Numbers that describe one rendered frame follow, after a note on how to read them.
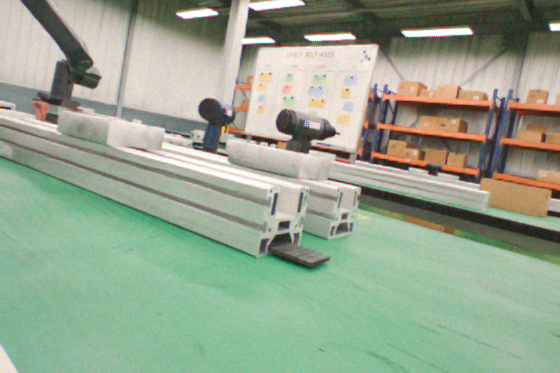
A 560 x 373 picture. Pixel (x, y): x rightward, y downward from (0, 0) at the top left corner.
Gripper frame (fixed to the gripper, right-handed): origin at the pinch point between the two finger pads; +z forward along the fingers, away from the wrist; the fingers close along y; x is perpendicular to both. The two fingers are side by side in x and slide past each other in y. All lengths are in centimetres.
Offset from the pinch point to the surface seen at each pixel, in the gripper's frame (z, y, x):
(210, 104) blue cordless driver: -14, 9, -52
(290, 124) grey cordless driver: -13, 12, -75
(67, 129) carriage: -2, -24, -52
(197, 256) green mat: 8, -30, -93
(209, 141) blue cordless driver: -5, 13, -51
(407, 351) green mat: 8, -31, -116
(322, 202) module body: 1, -5, -95
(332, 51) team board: -121, 274, 59
